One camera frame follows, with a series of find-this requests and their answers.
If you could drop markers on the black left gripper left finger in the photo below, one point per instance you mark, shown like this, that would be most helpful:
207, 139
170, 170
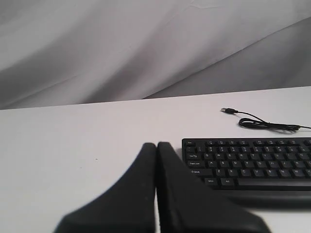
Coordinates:
126, 207

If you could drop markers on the grey backdrop cloth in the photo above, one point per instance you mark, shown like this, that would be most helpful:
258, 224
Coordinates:
60, 52

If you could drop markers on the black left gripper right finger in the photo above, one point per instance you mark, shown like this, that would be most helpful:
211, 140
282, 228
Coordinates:
187, 205

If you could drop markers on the black computer keyboard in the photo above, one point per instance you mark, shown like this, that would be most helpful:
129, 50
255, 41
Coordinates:
254, 172

